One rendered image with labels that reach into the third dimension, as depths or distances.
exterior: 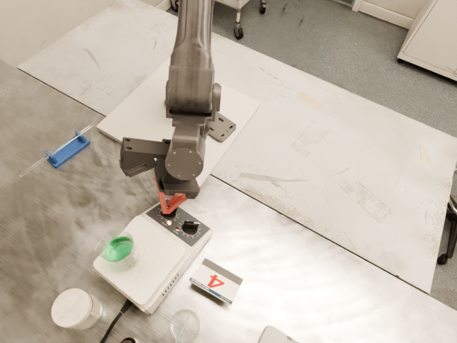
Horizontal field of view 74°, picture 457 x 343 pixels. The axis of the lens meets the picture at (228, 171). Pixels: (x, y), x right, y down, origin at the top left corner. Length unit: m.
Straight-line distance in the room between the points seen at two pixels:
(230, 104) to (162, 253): 0.46
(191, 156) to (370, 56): 2.55
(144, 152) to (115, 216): 0.24
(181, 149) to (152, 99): 0.45
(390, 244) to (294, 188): 0.24
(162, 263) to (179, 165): 0.20
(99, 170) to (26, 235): 0.20
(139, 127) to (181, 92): 0.35
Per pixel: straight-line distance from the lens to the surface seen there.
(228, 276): 0.65
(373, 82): 2.65
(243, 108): 0.85
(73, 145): 0.83
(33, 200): 0.80
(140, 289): 0.57
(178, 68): 0.48
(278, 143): 0.82
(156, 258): 0.57
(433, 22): 2.75
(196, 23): 0.50
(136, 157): 0.52
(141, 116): 0.84
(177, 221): 0.63
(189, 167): 0.45
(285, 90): 0.96
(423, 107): 2.68
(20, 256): 0.75
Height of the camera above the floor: 1.53
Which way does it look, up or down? 58 degrees down
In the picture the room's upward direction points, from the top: 8 degrees clockwise
